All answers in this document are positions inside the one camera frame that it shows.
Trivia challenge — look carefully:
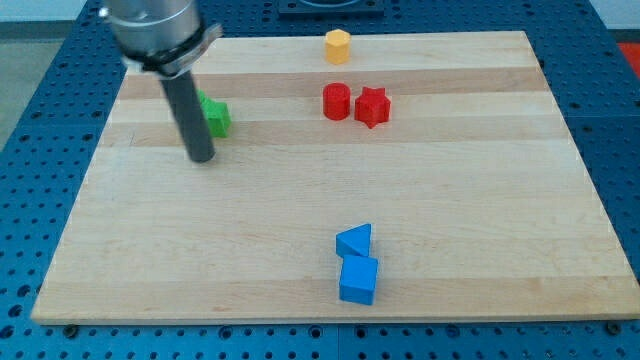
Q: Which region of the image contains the green star block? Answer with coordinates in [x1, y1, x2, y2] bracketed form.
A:
[197, 90, 231, 138]

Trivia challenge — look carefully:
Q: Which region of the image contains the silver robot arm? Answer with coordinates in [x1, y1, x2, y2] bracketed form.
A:
[98, 0, 223, 79]

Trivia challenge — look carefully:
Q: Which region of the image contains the red star block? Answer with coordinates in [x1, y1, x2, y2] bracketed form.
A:
[354, 87, 391, 129]

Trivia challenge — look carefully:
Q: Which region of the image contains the yellow hexagon block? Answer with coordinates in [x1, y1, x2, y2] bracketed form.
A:
[324, 29, 351, 65]

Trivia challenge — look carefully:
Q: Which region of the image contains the blue triangle block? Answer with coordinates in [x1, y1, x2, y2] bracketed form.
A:
[335, 223, 372, 257]

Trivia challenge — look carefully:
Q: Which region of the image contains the wooden board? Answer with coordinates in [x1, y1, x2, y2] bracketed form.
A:
[31, 31, 639, 325]

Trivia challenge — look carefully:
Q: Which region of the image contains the red cylinder block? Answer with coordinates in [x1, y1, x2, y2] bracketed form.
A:
[322, 82, 351, 121]

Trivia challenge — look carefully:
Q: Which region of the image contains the blue cube block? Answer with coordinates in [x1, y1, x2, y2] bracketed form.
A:
[339, 255, 379, 306]

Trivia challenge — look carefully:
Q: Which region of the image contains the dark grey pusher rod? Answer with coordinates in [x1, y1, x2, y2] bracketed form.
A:
[161, 71, 215, 163]

